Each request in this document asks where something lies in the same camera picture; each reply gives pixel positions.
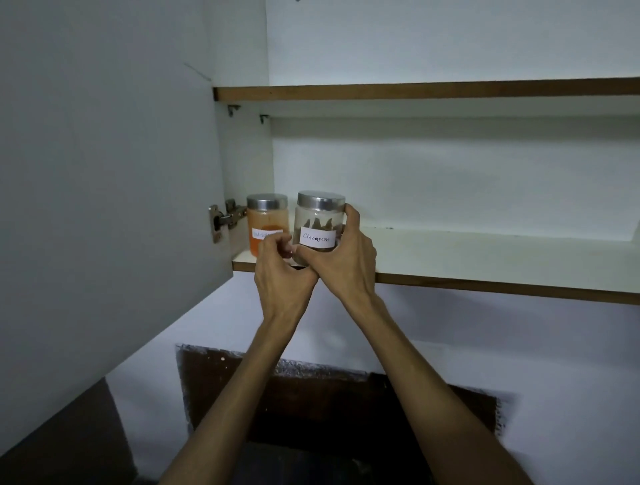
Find person's right hand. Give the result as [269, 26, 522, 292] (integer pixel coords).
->
[292, 202, 379, 314]

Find person's left hand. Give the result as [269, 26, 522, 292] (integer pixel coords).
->
[254, 231, 320, 324]

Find glass jar with brown sticks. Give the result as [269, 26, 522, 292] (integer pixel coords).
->
[292, 190, 347, 267]

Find person's right forearm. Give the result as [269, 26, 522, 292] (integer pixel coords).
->
[343, 296, 535, 485]

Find person's left forearm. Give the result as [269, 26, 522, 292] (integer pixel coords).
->
[159, 311, 304, 485]

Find glass jar with orange powder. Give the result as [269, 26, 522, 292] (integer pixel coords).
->
[246, 193, 290, 259]

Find metal cabinet hinge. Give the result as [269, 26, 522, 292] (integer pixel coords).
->
[208, 198, 249, 244]

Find white cabinet bottom board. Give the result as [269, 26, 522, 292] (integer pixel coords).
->
[231, 226, 640, 306]

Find white cabinet door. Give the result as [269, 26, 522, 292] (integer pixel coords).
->
[0, 0, 236, 458]

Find white shelf board brown edge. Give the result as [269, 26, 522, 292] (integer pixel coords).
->
[213, 77, 640, 120]

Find white wall cabinet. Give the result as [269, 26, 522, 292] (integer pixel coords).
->
[182, 0, 640, 306]

